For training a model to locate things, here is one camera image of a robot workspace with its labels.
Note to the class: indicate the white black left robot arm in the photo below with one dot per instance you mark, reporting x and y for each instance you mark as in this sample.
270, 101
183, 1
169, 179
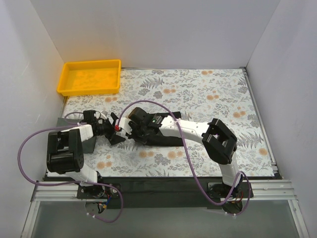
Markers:
65, 154

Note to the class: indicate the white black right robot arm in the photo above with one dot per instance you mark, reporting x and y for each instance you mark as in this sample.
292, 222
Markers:
165, 129

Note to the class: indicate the aluminium frame rail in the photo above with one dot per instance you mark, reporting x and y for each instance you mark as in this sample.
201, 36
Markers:
166, 208

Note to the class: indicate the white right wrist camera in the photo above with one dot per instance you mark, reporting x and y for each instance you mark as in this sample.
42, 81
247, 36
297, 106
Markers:
123, 127

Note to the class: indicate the floral patterned table mat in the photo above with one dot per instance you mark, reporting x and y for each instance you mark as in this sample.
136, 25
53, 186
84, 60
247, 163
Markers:
200, 96

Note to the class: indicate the folded grey t shirt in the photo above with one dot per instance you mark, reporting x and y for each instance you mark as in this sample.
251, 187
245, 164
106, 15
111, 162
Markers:
88, 145

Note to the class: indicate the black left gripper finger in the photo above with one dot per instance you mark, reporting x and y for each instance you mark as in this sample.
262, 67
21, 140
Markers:
114, 118
114, 138

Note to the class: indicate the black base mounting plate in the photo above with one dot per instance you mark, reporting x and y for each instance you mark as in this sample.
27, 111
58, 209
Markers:
164, 192

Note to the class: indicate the black t shirt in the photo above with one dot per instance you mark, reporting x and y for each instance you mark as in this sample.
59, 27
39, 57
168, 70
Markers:
139, 116

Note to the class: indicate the yellow plastic tray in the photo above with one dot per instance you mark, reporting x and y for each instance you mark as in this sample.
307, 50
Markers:
93, 77

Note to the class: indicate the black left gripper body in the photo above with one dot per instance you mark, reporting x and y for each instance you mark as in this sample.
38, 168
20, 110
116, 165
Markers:
108, 129

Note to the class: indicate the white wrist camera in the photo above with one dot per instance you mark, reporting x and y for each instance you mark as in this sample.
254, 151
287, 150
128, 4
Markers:
100, 117
123, 127

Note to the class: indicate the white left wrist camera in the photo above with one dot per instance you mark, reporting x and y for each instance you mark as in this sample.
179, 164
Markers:
100, 117

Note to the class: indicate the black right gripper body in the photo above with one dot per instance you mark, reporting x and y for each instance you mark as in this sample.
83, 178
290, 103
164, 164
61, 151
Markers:
132, 127

